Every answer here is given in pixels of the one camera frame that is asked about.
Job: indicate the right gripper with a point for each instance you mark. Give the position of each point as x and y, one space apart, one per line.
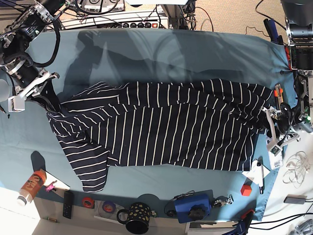
30 84

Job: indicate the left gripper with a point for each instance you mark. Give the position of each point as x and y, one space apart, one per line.
285 125

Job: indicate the navy white striped t-shirt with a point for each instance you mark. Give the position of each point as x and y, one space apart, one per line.
209 124

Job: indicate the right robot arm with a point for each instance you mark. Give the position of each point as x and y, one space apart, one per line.
16 38

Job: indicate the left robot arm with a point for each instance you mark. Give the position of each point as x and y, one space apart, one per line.
299 50

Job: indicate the black white marker pen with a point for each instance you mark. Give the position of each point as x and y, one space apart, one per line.
260 177

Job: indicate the white paper card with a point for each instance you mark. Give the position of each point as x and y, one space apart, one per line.
253 174

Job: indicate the white cup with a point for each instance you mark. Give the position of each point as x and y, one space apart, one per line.
4 90

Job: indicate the orange black utility knife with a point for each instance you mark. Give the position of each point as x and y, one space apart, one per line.
278 94

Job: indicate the red cube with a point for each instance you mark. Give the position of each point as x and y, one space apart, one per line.
246 190

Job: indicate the grey adapter box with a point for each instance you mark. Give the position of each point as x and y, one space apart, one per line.
295 199

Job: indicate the teal tablecloth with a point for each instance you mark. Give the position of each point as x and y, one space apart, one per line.
116 56

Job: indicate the metal keyring carabiner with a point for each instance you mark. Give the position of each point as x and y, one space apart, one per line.
222 202

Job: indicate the white paper sheet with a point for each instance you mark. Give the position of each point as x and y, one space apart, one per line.
52 180

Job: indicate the pink small figurine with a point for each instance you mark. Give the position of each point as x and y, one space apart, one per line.
51 186

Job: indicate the black remote control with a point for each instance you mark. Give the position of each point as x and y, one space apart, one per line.
68 204

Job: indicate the red tape roll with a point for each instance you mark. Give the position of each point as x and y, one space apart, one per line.
88 202

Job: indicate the purple tape roll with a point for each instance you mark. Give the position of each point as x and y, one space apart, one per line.
108 207

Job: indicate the white power strip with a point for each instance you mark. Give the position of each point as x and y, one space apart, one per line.
144 24

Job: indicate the black mug yellow pattern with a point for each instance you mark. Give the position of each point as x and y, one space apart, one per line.
136 218

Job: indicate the blue black clamp handle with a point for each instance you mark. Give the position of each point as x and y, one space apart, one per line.
272 32

